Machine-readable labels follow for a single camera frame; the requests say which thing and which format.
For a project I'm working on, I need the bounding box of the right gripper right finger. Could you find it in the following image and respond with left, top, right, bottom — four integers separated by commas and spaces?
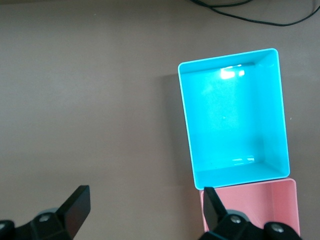
203, 186, 263, 240

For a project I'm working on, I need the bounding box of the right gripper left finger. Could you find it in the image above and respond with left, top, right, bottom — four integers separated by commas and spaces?
24, 184, 91, 240

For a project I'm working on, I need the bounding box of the pink plastic bin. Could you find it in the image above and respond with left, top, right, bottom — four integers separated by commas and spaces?
199, 178, 301, 238

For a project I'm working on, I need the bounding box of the blue plastic bin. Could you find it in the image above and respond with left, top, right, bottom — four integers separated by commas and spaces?
177, 47, 291, 190

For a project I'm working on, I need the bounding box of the thin black cable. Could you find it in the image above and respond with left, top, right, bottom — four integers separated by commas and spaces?
188, 0, 320, 27

